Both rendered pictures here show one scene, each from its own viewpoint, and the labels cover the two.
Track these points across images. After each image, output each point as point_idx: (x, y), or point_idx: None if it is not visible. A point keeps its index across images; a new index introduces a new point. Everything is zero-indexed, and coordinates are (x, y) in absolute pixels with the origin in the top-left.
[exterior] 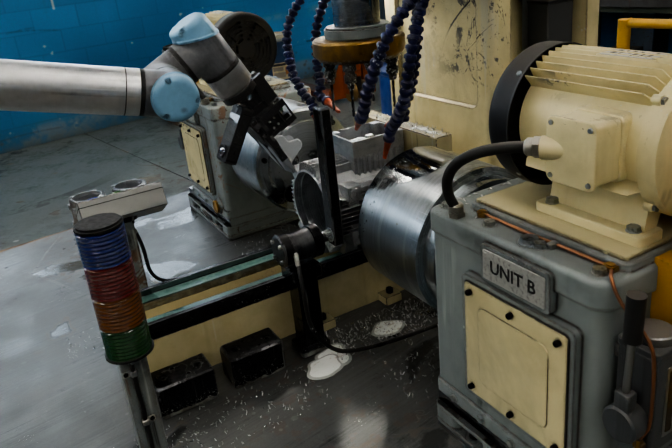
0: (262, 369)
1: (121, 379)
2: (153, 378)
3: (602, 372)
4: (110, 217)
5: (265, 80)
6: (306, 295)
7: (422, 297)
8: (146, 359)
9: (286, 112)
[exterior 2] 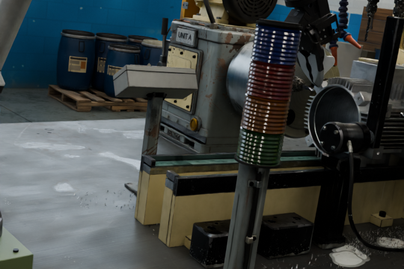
0: (293, 247)
1: (145, 232)
2: (202, 226)
3: None
4: (288, 22)
5: None
6: (342, 186)
7: None
8: (269, 175)
9: (333, 29)
